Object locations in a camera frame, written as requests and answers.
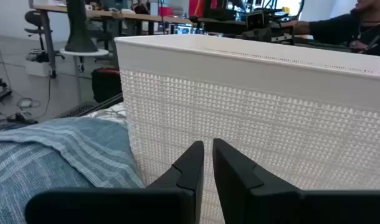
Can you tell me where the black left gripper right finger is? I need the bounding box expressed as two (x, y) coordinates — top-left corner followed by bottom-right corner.
(212, 138), (380, 224)

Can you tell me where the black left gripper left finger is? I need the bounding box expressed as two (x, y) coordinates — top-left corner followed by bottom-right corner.
(24, 140), (205, 224)

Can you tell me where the blue white-striped woven shirt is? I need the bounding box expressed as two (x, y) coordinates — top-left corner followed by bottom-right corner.
(0, 116), (146, 224)

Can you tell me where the white perforated plastic basket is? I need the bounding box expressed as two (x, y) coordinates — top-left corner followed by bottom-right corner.
(114, 34), (380, 224)

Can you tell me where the white leaf-print garment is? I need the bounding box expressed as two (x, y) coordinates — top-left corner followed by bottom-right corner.
(83, 102), (128, 125)

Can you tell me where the person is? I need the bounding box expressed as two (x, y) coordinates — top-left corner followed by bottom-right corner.
(280, 0), (380, 58)

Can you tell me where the black and red case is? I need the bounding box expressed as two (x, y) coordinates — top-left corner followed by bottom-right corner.
(90, 67), (124, 103)

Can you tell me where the wooden desk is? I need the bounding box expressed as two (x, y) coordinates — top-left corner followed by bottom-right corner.
(31, 2), (194, 78)

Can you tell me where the black office chair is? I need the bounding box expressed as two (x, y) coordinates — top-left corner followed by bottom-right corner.
(24, 10), (65, 63)

